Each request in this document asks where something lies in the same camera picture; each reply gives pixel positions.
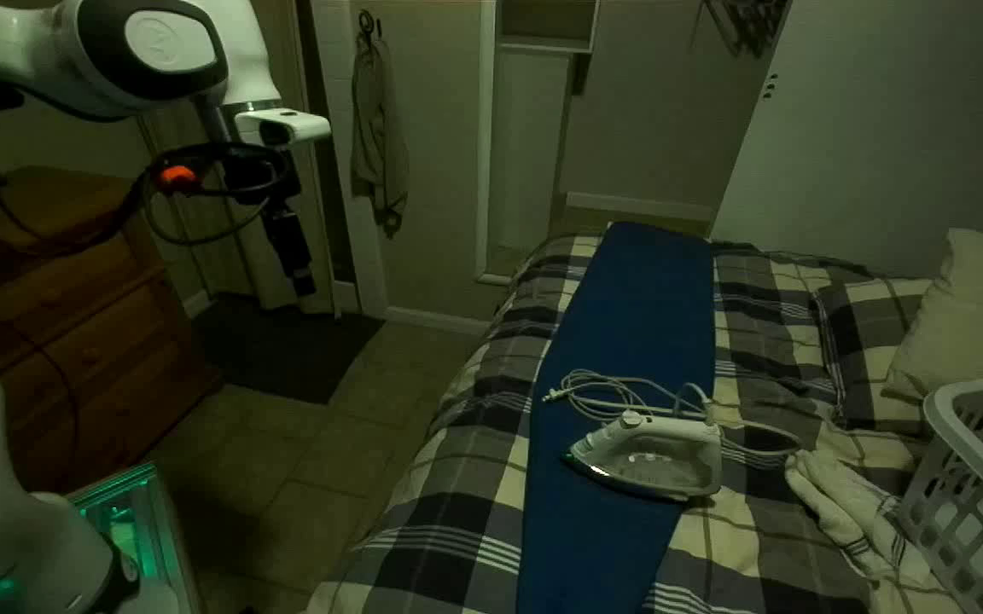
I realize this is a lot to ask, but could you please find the cream pillow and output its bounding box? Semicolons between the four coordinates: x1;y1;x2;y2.
889;229;983;399

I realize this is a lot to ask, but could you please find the blue ironing board cover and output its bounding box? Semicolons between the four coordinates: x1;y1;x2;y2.
513;220;719;614

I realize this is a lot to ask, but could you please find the white clothes iron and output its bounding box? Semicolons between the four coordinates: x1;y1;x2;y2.
566;412;719;502

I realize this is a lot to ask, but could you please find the white power cord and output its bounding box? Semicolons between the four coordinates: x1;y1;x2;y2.
541;364;803;471

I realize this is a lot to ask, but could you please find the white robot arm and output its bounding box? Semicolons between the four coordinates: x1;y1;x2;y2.
0;0;332;614

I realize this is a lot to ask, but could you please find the dark floor mat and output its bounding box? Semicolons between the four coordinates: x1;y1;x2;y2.
195;297;379;403

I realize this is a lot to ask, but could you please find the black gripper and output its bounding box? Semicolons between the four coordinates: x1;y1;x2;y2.
222;143;316;297

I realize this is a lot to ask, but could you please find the white crumpled cloth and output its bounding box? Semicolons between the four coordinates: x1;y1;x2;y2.
785;446;957;614

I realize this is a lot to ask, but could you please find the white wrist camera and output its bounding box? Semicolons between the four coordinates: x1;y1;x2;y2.
235;106;332;147

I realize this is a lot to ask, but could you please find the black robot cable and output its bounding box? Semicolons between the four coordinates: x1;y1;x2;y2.
0;140;291;259

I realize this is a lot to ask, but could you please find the plaid bed blanket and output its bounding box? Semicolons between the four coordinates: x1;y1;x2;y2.
305;239;959;614

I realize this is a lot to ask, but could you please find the wooden dresser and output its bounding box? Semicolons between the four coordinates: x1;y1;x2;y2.
0;168;220;492

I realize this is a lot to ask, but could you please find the hanging bag on door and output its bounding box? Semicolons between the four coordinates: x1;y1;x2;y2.
353;12;411;239

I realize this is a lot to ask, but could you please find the white laundry basket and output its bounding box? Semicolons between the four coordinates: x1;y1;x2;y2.
899;380;983;614

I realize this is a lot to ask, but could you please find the dark wall hanging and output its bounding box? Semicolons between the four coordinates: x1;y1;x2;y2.
693;0;790;59

